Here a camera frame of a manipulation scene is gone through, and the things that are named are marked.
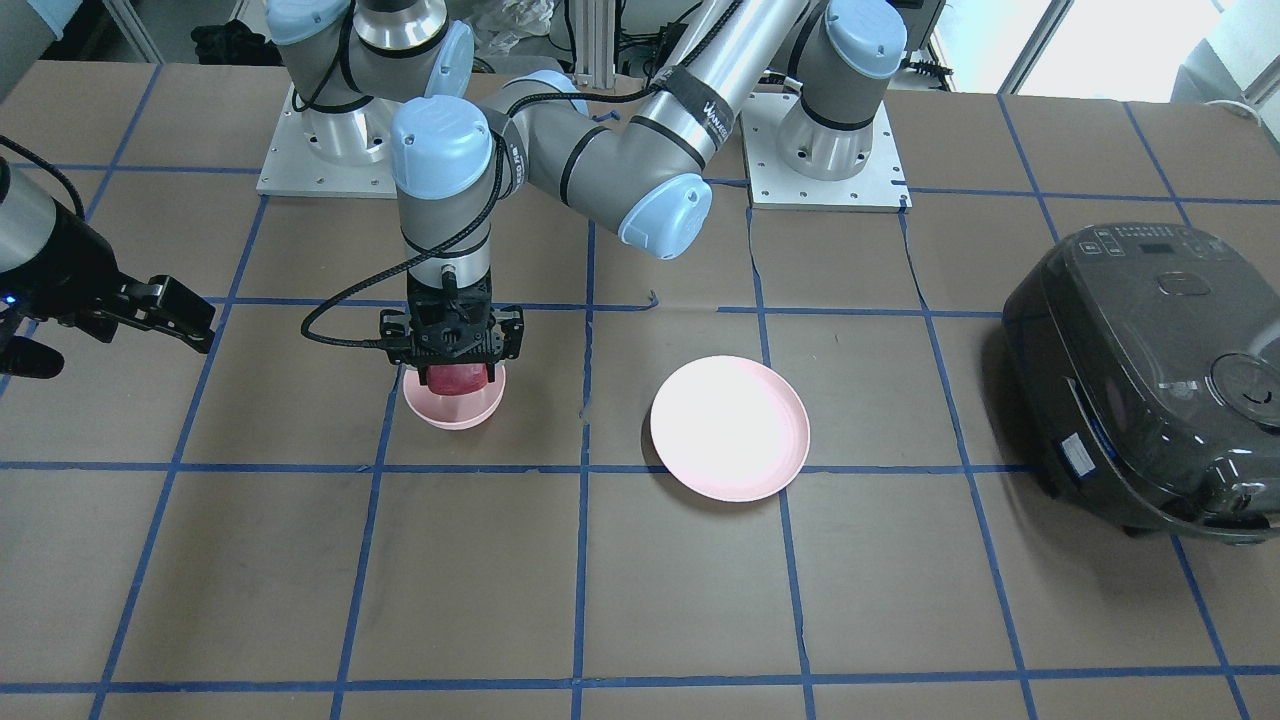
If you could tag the red apple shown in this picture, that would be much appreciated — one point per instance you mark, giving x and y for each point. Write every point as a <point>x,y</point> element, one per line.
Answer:
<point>457,379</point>

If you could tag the pink plate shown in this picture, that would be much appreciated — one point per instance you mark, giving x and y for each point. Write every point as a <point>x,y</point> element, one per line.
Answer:
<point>730,429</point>

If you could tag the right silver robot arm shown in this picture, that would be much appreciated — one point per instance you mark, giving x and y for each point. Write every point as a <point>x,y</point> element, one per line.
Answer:
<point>342,56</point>

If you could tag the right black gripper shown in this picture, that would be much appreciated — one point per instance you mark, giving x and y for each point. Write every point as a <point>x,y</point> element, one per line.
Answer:
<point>62,262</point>

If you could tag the pink bowl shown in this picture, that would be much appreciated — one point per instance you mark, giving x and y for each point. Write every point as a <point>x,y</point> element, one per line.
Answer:
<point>459,412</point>

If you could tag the aluminium frame post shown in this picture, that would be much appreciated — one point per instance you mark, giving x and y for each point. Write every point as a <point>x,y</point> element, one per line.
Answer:
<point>593,26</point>

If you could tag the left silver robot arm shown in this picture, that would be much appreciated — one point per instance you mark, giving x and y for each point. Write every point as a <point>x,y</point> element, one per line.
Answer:
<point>453,160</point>

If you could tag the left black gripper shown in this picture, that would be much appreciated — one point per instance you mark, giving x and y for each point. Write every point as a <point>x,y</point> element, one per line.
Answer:
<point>513,332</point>

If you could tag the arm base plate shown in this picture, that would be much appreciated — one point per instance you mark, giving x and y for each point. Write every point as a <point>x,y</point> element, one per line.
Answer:
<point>320,160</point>
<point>795,164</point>

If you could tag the dark grey rice cooker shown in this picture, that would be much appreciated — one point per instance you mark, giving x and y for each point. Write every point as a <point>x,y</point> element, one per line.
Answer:
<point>1148,356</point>

